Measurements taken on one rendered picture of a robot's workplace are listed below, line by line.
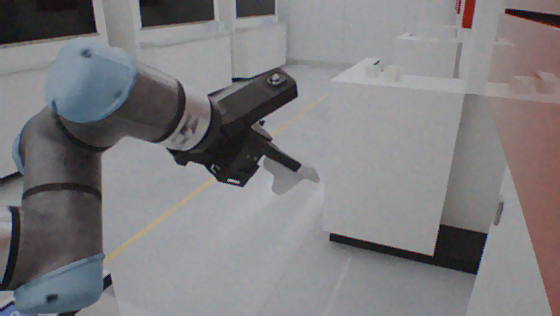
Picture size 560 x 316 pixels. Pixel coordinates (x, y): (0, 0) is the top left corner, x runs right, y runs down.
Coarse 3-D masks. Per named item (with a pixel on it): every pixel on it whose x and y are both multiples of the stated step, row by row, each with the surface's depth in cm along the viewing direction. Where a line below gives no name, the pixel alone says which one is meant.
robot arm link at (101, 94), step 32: (64, 64) 32; (96, 64) 31; (128, 64) 34; (64, 96) 31; (96, 96) 31; (128, 96) 33; (160, 96) 36; (96, 128) 35; (128, 128) 36; (160, 128) 37
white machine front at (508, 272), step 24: (504, 192) 51; (504, 216) 49; (504, 240) 46; (528, 240) 36; (480, 264) 59; (504, 264) 44; (528, 264) 35; (480, 288) 56; (504, 288) 42; (528, 288) 33; (480, 312) 52; (504, 312) 40; (528, 312) 32
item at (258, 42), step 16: (224, 0) 595; (240, 0) 614; (256, 0) 663; (272, 0) 721; (224, 16) 605; (240, 16) 622; (256, 16) 672; (272, 16) 733; (240, 32) 613; (256, 32) 637; (272, 32) 694; (240, 48) 624; (256, 48) 647; (272, 48) 706; (240, 64) 635; (256, 64) 656; (272, 64) 717
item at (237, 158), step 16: (208, 96) 44; (256, 128) 49; (208, 144) 43; (224, 144) 48; (240, 144) 47; (256, 144) 48; (176, 160) 45; (192, 160) 48; (208, 160) 47; (224, 160) 48; (240, 160) 48; (256, 160) 51; (224, 176) 48; (240, 176) 52
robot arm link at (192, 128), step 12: (192, 96) 40; (204, 96) 42; (192, 108) 39; (204, 108) 41; (180, 120) 39; (192, 120) 40; (204, 120) 41; (180, 132) 40; (192, 132) 40; (204, 132) 41; (156, 144) 40; (168, 144) 40; (180, 144) 41; (192, 144) 42
